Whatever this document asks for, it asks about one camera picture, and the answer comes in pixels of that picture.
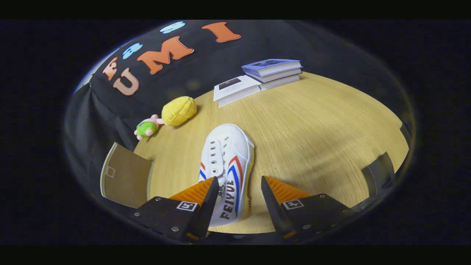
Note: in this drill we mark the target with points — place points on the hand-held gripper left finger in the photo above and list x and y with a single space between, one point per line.
208 208

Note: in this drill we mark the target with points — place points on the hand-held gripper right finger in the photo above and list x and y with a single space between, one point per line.
274 206

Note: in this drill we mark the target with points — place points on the white canvas shoe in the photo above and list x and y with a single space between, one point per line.
235 147

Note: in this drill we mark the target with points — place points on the beige fabric storage box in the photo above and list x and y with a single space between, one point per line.
127 176

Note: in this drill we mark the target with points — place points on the green and pink plush toy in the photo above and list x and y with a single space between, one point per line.
146 129

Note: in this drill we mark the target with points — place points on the yellow plush toy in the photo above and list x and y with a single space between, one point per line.
179 111

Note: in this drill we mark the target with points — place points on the dark grey object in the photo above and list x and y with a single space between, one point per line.
379 175

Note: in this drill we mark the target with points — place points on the white book with dark picture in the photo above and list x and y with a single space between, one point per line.
235 90

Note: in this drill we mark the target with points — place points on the plain white book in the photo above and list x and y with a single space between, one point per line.
281 82

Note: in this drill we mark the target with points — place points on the blue grey book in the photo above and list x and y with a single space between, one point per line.
281 75

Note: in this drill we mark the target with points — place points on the black backdrop cloth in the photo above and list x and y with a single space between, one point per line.
206 73

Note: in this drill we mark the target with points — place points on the blue cover book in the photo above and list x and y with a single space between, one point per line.
270 64

